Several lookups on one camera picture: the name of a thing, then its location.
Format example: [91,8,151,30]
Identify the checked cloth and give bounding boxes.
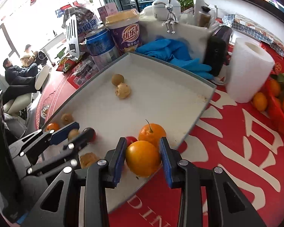
[221,14,284,50]

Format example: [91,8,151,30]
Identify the red cherry tomato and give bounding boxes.
[86,128,96,143]
[125,136,138,147]

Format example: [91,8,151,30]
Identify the red plastic basket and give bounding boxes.
[265,74,284,136]

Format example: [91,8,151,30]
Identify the smooth orange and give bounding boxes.
[125,141,162,178]

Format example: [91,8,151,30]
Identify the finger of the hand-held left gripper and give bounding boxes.
[9,122,80,158]
[26,128,90,177]

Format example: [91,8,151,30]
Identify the white chair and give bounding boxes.
[2,92,34,114]

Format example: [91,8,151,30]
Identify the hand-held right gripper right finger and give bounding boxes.
[159,137,267,227]

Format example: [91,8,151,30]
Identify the black case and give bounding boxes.
[204,26,232,76]

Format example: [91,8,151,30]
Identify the red clear food packet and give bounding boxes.
[70,61,100,87]

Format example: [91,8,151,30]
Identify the pink carton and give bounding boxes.
[98,3,119,19]

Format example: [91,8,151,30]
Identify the plain mandarin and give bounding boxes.
[252,92,268,111]

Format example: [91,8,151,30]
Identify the olive bottle with dark cap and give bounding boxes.
[197,6,212,27]

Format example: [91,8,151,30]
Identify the silver rabbit figurine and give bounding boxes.
[162,0,179,33]

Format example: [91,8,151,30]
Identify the red printed table mat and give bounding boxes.
[34,41,284,227]

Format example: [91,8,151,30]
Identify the pile of leafy mandarins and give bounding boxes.
[267,72,284,120]

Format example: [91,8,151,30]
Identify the mandarin with stem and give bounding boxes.
[138,119,167,148]

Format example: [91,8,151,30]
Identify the white paper towel roll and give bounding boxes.
[226,37,275,103]

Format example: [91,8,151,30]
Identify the white lidded pot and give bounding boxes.
[151,0,181,20]

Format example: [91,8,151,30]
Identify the purple milk tea cup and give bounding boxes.
[105,8,142,57]

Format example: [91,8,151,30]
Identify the dark blue snack bag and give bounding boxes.
[62,6,102,43]

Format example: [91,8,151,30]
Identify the small orange fruit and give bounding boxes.
[45,122,60,132]

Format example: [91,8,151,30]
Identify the green potted plant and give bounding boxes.
[177,0,194,12]

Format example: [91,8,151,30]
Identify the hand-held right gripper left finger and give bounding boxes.
[20,137,127,227]

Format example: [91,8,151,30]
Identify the blue drink can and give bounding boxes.
[85,27,120,70]

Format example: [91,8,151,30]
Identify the blue rubber gloves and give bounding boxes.
[135,37,215,79]

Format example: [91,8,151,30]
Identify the grey white tray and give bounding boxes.
[39,51,217,214]

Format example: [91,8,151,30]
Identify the white slotted spatula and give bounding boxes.
[65,14,81,59]

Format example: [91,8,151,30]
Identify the small olive-brown round fruit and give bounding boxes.
[67,129,80,141]
[111,74,125,86]

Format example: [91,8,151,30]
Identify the red green snack packet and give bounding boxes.
[55,57,76,72]

